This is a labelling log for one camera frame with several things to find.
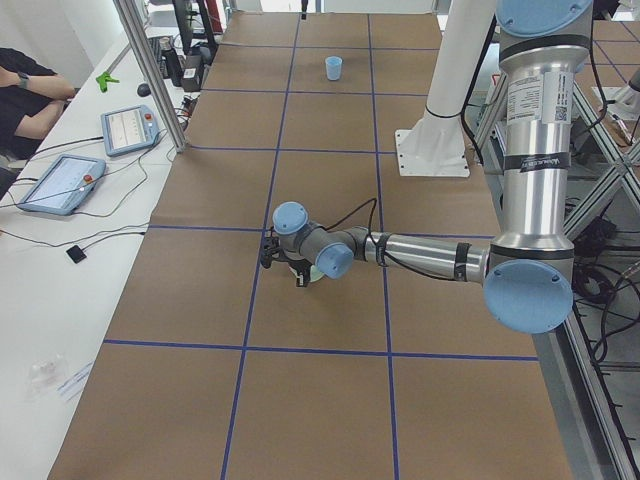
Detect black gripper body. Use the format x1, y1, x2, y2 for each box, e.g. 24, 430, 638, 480
287, 258, 312, 276

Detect mint green bowl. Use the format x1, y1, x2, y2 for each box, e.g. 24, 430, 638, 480
308, 265, 324, 285

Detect light blue plastic cup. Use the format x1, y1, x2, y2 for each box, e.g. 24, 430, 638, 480
325, 56, 343, 81

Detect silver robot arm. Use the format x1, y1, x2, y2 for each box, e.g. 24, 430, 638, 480
260, 1, 593, 334

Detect black water bottle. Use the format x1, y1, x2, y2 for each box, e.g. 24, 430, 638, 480
161, 47, 183, 88

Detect brown paper table cover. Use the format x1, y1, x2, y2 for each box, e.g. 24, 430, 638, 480
50, 13, 572, 479

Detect black box on desk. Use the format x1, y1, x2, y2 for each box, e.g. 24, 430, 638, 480
181, 46, 212, 92

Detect black computer mouse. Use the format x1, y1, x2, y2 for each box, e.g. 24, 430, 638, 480
137, 83, 151, 97

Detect green clamp tool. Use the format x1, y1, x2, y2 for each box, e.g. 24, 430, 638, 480
95, 71, 119, 93

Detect far teach pendant tablet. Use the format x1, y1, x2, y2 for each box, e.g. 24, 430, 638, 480
100, 105, 160, 157

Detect teach pendant tablet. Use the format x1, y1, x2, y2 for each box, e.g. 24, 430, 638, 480
17, 154, 106, 216
100, 105, 160, 157

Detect small black square pad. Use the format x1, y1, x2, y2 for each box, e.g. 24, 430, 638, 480
66, 245, 87, 264

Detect near teach pendant tablet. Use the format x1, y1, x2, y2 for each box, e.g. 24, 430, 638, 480
17, 154, 106, 216

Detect clear plastic bag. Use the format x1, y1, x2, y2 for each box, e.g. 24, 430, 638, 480
25, 354, 67, 401

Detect seated person black shirt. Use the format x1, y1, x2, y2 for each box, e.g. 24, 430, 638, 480
0, 47, 77, 201

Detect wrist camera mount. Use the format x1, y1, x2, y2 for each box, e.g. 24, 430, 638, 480
259, 228, 283, 269

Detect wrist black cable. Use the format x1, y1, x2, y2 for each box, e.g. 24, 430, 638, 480
324, 197, 461, 282

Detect aluminium frame post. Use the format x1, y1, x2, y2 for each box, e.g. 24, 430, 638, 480
113, 0, 187, 153

